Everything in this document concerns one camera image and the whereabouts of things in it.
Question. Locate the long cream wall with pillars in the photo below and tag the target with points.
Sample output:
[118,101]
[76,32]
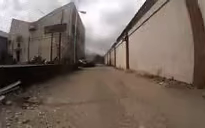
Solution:
[163,43]

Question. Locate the pale grey multi-storey building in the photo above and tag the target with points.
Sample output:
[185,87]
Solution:
[50,36]

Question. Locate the pale planks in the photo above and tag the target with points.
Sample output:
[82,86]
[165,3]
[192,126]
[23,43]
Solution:
[1,91]

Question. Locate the vehicle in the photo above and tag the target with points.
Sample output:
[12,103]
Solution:
[85,62]

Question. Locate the dirt strip with rubble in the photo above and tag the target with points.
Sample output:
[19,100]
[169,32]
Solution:
[20,110]

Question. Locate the low dark wall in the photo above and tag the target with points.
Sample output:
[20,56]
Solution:
[26,74]

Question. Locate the grey-brown asphalt road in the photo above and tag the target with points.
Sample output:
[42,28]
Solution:
[123,100]

